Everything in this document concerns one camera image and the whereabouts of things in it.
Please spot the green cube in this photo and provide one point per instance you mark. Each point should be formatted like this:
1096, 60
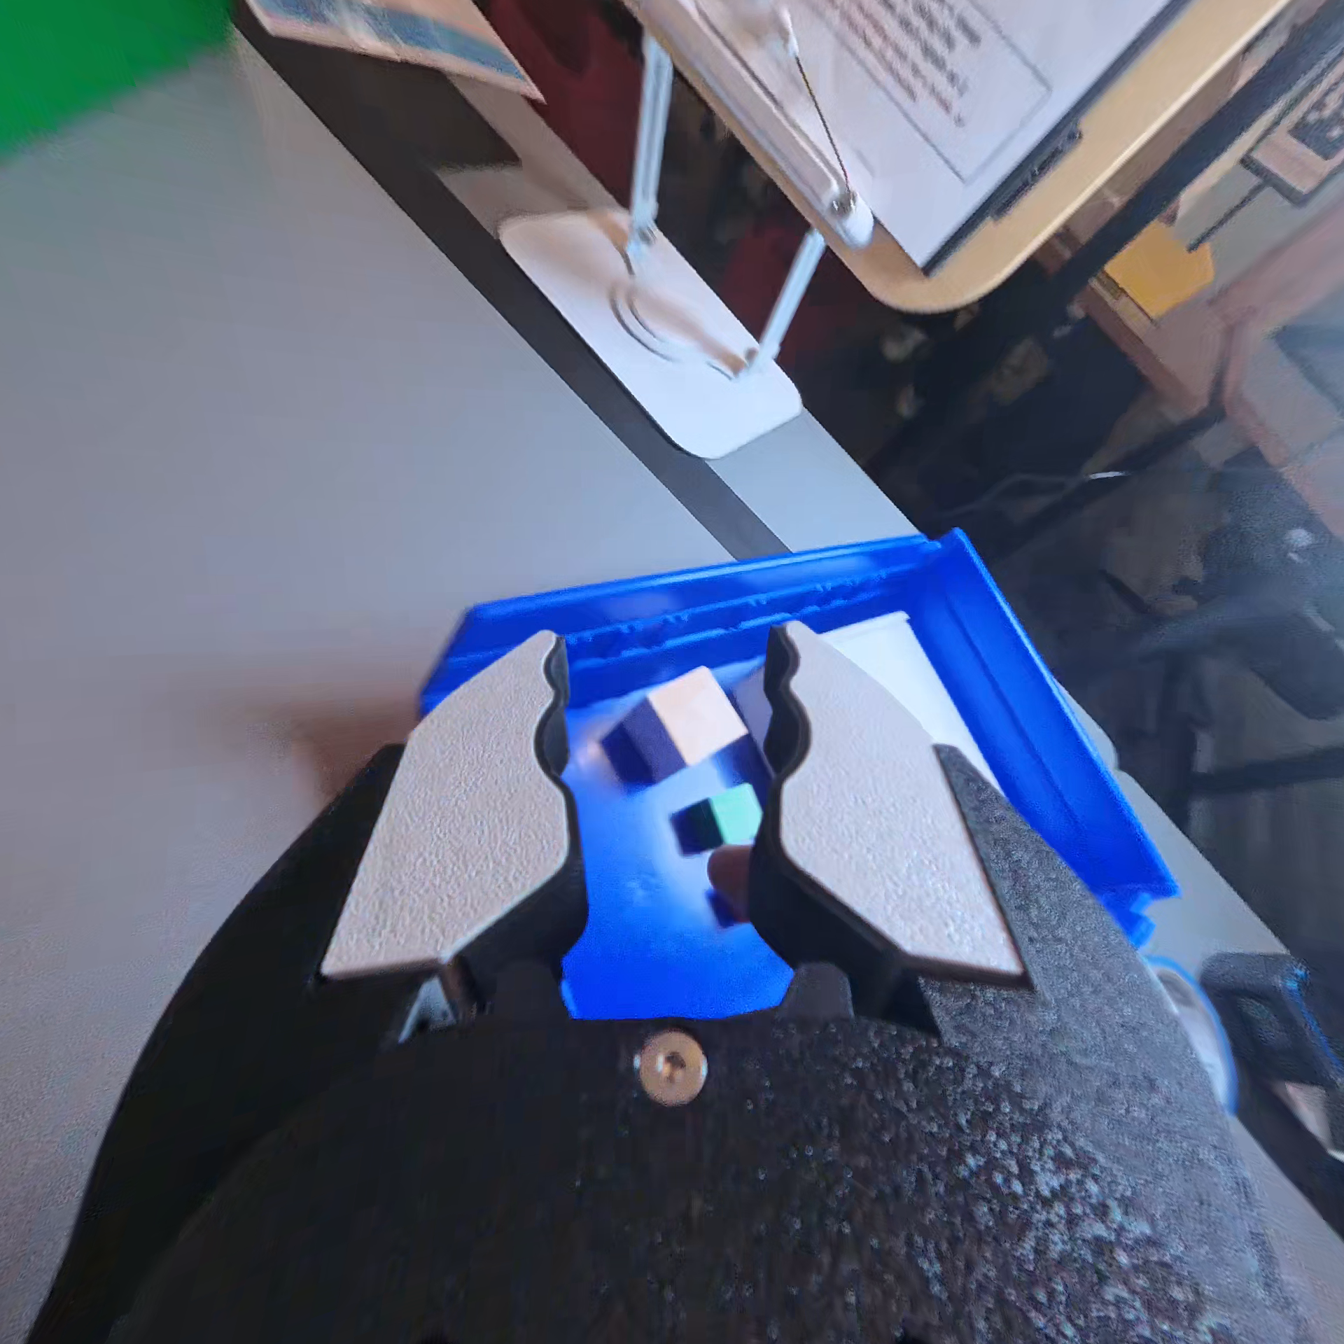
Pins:
726, 817

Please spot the white desk stand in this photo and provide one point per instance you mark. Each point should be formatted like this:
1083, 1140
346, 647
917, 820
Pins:
587, 284

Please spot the green sheet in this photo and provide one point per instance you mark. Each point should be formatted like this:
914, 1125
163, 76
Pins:
94, 63

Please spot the light wooden board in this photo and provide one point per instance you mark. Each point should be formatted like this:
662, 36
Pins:
923, 268

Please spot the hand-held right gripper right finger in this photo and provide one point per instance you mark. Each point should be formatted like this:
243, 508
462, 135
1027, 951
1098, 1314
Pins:
882, 820

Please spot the printed booklet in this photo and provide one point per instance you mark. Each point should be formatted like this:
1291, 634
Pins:
419, 37

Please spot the black office chair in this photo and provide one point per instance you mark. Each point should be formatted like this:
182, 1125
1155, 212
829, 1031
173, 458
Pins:
1259, 609

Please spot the blue plastic box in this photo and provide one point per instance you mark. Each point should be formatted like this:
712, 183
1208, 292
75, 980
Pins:
1029, 714

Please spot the white block in bin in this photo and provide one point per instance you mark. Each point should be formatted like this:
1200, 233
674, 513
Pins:
909, 661

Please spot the red cube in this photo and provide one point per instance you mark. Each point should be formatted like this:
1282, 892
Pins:
731, 874

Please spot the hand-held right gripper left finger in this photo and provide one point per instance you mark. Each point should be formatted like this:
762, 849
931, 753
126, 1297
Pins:
451, 820

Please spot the white cube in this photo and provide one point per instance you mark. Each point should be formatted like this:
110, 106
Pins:
688, 714

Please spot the light wooden furniture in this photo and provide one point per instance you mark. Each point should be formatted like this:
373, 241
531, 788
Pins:
1186, 357

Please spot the yellow object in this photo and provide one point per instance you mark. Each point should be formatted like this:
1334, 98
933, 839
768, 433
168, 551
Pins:
1155, 273

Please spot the black plastic object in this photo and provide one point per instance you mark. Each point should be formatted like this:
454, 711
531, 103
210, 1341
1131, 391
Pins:
1259, 1025

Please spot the printed paper sheet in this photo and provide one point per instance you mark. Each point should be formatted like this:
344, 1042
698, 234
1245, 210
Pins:
944, 95

